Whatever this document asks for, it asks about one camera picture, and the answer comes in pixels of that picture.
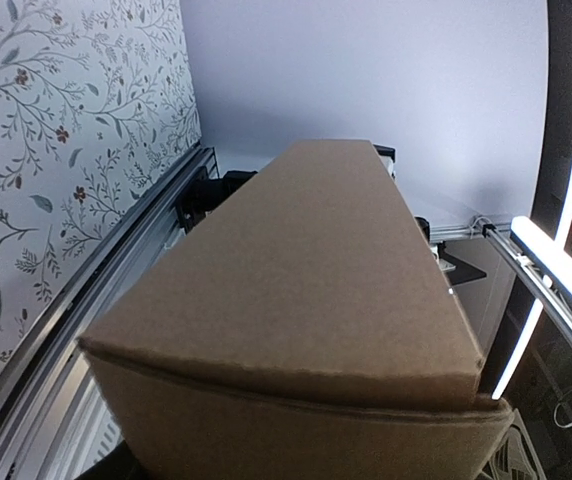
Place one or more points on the brown cardboard box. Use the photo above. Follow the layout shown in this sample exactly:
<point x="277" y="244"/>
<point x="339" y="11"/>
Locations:
<point x="303" y="330"/>

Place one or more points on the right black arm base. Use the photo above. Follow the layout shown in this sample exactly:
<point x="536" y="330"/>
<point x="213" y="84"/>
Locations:
<point x="203" y="194"/>

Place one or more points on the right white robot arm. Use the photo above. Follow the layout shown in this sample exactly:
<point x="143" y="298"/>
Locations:
<point x="388" y="157"/>

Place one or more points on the floral patterned table mat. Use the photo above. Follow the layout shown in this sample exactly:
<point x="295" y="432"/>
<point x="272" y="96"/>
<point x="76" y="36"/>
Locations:
<point x="96" y="103"/>

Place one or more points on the aluminium front rail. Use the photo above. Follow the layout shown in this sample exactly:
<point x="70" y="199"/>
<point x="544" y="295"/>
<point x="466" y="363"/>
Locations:
<point x="54" y="423"/>

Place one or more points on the aluminium overhead frame bar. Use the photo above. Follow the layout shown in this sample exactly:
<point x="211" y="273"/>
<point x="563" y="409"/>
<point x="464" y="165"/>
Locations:
<point x="542" y="265"/>

